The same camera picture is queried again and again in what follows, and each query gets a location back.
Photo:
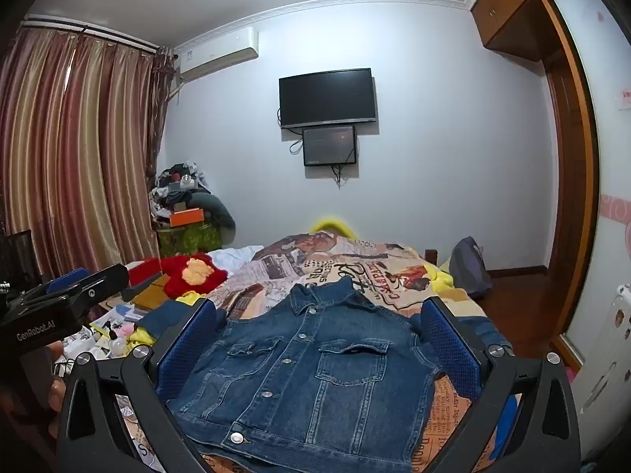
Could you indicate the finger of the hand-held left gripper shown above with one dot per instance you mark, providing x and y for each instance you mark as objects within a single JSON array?
[
  {"x": 101, "y": 283},
  {"x": 69, "y": 280}
]

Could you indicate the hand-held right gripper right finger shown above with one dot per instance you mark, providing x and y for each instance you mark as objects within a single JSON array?
[{"x": 451, "y": 350}]

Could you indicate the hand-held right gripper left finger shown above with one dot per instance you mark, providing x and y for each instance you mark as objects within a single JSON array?
[{"x": 190, "y": 354}]

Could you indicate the blue denim jacket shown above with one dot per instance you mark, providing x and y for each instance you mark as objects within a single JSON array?
[{"x": 315, "y": 379}]

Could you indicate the pile of clothes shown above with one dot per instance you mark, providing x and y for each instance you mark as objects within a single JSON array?
[{"x": 197, "y": 197}]

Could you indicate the person's left hand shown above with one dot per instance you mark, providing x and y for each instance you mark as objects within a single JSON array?
[{"x": 56, "y": 389}]

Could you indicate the red storage box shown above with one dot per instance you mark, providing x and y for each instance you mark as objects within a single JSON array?
[{"x": 145, "y": 271}]

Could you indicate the pink soft item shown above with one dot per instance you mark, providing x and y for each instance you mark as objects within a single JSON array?
[{"x": 127, "y": 330}]

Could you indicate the cardboard box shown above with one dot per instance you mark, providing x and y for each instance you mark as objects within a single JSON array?
[{"x": 155, "y": 295}]

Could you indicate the black chair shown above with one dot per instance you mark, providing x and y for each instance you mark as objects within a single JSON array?
[{"x": 15, "y": 256}]

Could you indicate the white plastic bottle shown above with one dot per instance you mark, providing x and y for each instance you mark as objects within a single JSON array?
[{"x": 118, "y": 345}]

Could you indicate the red plush toy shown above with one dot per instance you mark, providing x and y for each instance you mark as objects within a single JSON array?
[{"x": 178, "y": 272}]

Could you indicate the grey bag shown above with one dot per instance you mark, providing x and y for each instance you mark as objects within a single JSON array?
[{"x": 471, "y": 266}]

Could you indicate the white cloth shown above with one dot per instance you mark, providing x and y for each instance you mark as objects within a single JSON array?
[{"x": 231, "y": 256}]

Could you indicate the orange box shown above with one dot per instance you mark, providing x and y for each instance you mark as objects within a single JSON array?
[{"x": 187, "y": 217}]

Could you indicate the striped brown curtain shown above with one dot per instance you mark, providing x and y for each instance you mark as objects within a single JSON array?
[{"x": 74, "y": 157}]

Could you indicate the newspaper printed blanket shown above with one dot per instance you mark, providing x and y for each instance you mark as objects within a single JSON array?
[{"x": 335, "y": 271}]

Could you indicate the white wardrobe door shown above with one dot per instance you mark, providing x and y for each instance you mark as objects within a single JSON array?
[{"x": 611, "y": 157}]

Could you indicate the white air conditioner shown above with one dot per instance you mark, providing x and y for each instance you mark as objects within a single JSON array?
[{"x": 217, "y": 54}]

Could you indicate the wooden overhead cabinet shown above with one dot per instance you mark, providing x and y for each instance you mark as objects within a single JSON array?
[{"x": 512, "y": 15}]

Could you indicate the wooden door frame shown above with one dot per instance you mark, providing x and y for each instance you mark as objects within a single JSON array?
[{"x": 574, "y": 182}]

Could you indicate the small black wall monitor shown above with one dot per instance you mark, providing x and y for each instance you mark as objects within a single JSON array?
[{"x": 329, "y": 146}]

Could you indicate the curtain rail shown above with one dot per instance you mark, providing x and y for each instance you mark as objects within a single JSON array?
[{"x": 93, "y": 32}]

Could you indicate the black wall television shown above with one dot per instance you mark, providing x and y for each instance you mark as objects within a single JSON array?
[{"x": 328, "y": 97}]

